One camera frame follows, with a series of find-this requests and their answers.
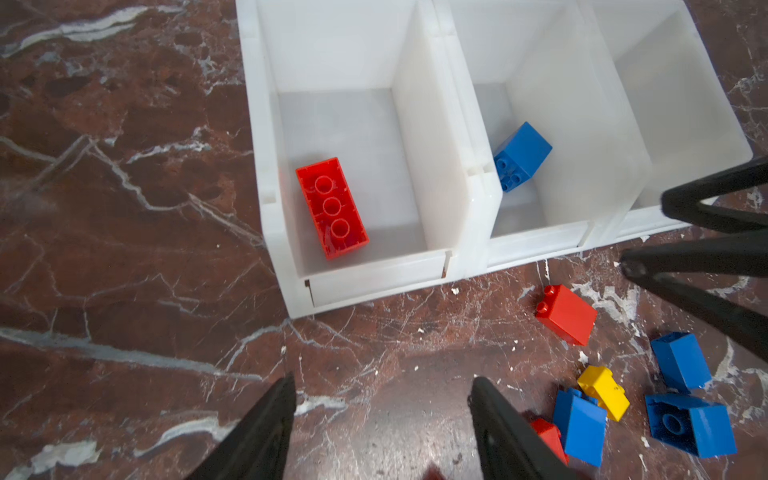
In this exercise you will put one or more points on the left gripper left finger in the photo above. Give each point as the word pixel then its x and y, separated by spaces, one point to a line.
pixel 257 448

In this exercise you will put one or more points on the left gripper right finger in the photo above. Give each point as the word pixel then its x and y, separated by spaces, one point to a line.
pixel 508 447

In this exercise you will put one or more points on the blue lego brick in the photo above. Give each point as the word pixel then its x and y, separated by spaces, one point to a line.
pixel 520 156

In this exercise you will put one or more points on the long red lego brick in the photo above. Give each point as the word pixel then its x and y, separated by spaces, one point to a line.
pixel 332 208

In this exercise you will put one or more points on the red lego centre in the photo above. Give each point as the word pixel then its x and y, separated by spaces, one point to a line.
pixel 551 436

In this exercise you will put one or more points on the right white bin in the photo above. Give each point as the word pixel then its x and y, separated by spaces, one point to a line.
pixel 685 119

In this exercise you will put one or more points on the white bin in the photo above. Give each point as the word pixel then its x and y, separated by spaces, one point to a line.
pixel 546 64
pixel 381 86
pixel 685 119

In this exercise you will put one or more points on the small yellow lego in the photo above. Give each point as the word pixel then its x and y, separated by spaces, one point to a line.
pixel 598 382

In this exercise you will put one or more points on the middle white bin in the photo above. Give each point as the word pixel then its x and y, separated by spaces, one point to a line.
pixel 546 64

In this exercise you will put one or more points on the red square lego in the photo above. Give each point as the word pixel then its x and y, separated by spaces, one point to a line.
pixel 566 314

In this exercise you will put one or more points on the dark blue lego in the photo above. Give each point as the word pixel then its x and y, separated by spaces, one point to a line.
pixel 690 424

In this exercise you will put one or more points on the left white bin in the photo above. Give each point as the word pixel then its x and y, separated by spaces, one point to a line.
pixel 381 86

